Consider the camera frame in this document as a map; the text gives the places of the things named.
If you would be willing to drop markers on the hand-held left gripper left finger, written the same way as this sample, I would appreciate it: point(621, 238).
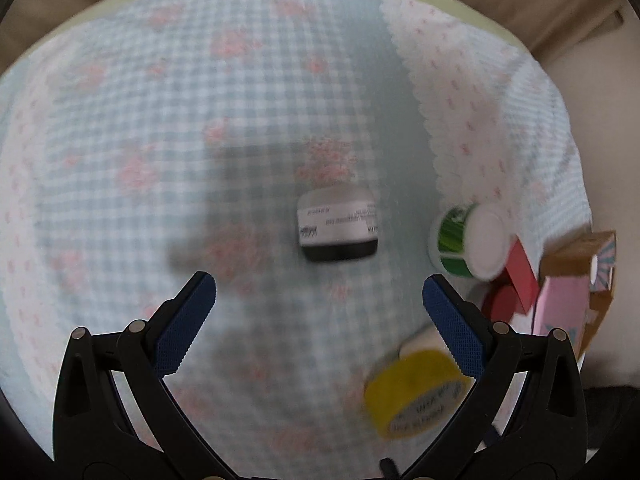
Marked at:
point(186, 320)

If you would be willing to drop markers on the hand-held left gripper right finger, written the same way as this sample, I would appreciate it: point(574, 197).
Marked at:
point(452, 320)

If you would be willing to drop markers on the black jar with white label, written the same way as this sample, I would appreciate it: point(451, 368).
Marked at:
point(337, 223)

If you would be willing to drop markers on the red box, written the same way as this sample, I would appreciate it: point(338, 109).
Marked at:
point(515, 285)

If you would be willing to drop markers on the green and white cup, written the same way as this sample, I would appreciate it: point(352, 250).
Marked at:
point(467, 242)

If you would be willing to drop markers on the yellow tape roll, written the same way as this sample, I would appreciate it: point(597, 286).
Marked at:
point(416, 394)

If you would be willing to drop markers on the pink and brown cardboard box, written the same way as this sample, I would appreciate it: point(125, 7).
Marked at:
point(575, 290)

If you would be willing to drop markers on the blue checkered floral blanket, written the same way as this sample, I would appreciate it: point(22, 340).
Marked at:
point(250, 185)

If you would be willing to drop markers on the white dotted cloth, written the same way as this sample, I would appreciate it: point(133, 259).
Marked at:
point(460, 100)

